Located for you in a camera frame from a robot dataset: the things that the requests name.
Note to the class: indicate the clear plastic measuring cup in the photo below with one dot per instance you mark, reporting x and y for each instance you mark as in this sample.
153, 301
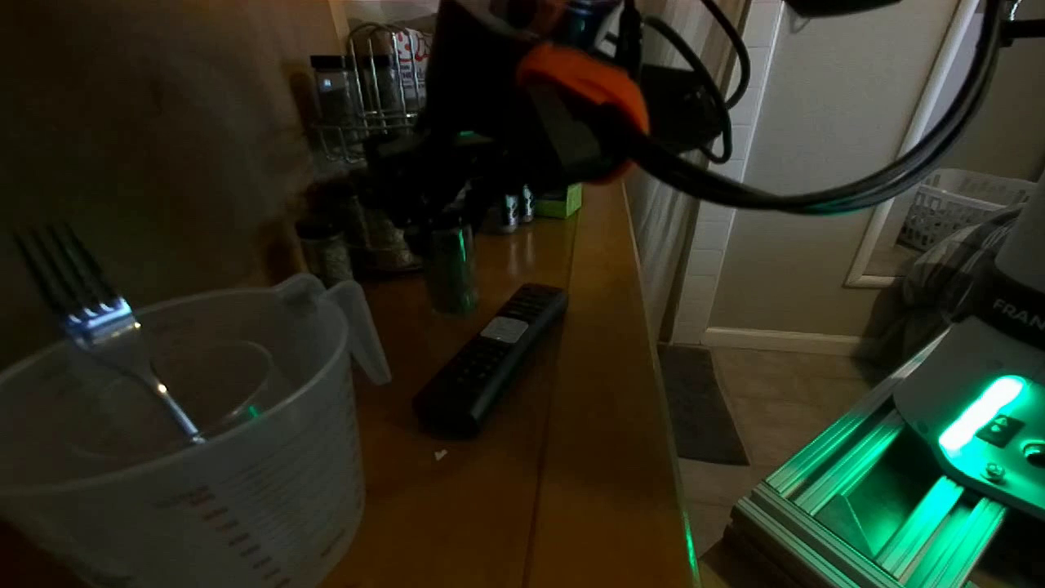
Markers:
207, 467

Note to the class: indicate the wooden dresser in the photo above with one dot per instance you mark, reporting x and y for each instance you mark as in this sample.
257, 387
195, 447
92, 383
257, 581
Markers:
544, 411

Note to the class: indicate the black lidded spice container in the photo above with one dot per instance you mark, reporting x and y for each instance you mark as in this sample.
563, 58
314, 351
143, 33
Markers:
452, 271

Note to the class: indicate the orange wrist mount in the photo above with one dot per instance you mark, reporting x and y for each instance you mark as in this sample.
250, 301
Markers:
588, 87

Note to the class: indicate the black remote control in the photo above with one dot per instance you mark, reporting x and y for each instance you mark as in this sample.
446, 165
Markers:
492, 360

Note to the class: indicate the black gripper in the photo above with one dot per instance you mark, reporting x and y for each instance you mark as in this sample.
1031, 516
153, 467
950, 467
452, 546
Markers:
478, 100

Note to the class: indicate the metal fork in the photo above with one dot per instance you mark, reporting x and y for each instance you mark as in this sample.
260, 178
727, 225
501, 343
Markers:
102, 322

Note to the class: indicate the dark floor mat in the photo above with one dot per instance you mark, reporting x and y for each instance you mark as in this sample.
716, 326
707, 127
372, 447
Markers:
700, 401

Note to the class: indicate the white laundry basket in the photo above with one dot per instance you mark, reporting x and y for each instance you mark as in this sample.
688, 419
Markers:
963, 208

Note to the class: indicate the grey plaid blanket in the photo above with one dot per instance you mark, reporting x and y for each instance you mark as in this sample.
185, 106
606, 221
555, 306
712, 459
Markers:
934, 288

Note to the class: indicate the green cardboard box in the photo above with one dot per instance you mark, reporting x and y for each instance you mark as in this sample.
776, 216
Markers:
563, 201

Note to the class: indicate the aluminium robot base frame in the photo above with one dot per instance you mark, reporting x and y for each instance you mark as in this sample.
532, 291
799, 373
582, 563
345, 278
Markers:
871, 492

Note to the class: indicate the black lidded spice jar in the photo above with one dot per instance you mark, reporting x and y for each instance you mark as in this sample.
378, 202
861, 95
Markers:
507, 210
528, 202
326, 255

